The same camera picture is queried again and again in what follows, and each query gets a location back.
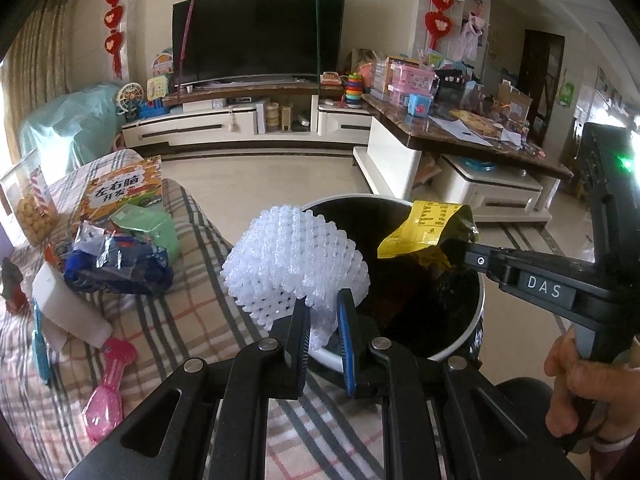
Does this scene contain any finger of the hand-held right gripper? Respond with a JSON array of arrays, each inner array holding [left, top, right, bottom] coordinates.
[[450, 240, 597, 312]]

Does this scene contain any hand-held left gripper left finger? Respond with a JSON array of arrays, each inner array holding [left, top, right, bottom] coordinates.
[[65, 299, 312, 480]]

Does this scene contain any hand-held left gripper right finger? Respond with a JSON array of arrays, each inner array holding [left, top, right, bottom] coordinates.
[[336, 289, 583, 480]]

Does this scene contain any white foam fruit net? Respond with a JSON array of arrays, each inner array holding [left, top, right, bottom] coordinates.
[[220, 204, 372, 357]]

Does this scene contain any white round bin black liner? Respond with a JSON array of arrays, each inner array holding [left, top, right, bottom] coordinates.
[[299, 193, 487, 377]]

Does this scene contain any yellow snack packet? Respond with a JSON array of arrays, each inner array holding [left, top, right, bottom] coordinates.
[[377, 200, 480, 272]]

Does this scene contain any person's right forearm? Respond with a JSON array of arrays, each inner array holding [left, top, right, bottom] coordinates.
[[590, 432, 640, 480]]

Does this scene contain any person's right hand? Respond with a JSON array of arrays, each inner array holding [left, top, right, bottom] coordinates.
[[544, 331, 640, 444]]

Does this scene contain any plaid blanket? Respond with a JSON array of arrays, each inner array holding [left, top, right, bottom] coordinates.
[[0, 148, 451, 480]]

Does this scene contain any marble top coffee table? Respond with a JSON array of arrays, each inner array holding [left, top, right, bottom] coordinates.
[[352, 91, 574, 224]]

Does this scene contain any white paper sheet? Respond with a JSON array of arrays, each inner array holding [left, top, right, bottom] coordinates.
[[429, 114, 494, 149]]

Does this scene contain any round pizza puzzle tray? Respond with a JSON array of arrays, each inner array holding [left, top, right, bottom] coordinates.
[[449, 108, 502, 137]]

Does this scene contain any dark wooden door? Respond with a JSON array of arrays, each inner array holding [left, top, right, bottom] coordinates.
[[519, 29, 567, 147]]

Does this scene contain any green packet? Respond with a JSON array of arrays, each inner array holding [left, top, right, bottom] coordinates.
[[109, 204, 181, 264]]

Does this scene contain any blue pink toy box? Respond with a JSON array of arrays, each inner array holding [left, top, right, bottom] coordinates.
[[406, 93, 434, 118]]

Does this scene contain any pink plastic toy comb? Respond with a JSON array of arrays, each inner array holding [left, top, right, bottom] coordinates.
[[84, 337, 139, 444]]

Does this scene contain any blue foil packet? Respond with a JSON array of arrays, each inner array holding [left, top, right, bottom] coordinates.
[[61, 221, 174, 297]]

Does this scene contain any pink clear storage box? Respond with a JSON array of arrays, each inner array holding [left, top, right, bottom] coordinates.
[[389, 61, 437, 107]]

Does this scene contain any white cardboard box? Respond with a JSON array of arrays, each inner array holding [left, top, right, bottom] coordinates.
[[31, 259, 114, 349]]

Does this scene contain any white television cabinet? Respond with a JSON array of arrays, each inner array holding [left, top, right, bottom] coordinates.
[[121, 80, 374, 149]]

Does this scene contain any orange children's book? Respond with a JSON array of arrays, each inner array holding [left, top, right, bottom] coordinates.
[[76, 155, 164, 222]]

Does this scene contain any small red packet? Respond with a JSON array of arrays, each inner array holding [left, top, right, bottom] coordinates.
[[44, 243, 77, 272]]

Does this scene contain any teal plastic stick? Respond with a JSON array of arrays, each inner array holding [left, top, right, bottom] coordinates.
[[31, 299, 52, 387]]

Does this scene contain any red heart hanging decoration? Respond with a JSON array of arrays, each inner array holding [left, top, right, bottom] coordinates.
[[101, 0, 129, 79], [423, 0, 455, 52]]

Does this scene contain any blue toy set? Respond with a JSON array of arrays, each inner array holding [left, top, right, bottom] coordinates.
[[138, 99, 172, 119]]

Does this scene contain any dark red figurine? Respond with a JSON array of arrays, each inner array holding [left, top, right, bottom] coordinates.
[[0, 256, 32, 317]]

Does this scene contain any white ferris wheel toy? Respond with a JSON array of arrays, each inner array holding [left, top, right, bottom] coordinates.
[[114, 81, 147, 122]]

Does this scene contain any clear bag of snacks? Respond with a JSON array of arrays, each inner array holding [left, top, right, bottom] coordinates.
[[0, 149, 59, 247]]

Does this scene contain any black flat television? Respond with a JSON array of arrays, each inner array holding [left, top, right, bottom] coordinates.
[[171, 0, 347, 87]]

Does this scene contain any teal plastic furniture cover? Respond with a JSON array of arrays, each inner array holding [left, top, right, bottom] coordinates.
[[19, 84, 127, 172]]

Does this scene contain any beige curtain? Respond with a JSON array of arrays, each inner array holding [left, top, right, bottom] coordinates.
[[0, 0, 77, 162]]

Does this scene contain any rainbow stacking ring toy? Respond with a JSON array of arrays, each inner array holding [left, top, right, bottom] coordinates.
[[342, 71, 367, 109]]

